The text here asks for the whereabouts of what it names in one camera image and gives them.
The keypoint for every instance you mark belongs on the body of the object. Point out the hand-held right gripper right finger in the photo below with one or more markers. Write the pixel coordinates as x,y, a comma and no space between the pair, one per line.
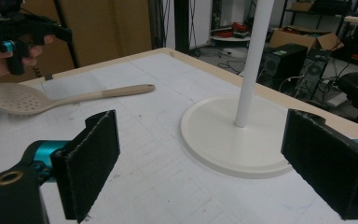
326,161

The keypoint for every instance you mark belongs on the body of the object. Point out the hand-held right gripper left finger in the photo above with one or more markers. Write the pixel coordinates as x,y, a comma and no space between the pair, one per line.
88,161

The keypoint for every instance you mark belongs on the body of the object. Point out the beige slotted spoon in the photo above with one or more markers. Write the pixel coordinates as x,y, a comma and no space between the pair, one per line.
21,99

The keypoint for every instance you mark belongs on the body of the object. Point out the black tripod leg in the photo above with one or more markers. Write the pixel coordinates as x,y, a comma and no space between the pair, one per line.
66,40

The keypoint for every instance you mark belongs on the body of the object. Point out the dark tape piece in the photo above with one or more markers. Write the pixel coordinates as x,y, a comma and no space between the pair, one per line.
48,77

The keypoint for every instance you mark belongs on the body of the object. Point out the brown cardboard panel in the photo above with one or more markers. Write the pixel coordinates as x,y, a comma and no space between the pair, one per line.
105,34

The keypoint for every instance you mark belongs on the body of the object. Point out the black computer tower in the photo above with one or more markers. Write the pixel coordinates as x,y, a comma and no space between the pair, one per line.
315,73

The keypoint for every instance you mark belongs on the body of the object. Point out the white stand with round base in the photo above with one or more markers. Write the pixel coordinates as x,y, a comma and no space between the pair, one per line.
230,140

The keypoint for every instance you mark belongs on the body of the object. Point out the open cardboard box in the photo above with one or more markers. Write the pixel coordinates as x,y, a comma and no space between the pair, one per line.
292,39

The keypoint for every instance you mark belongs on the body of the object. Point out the black metal rack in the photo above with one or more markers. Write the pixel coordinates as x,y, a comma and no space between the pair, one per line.
320,7

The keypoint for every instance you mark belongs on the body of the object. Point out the white round shelf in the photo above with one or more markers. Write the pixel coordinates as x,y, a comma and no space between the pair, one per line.
230,38

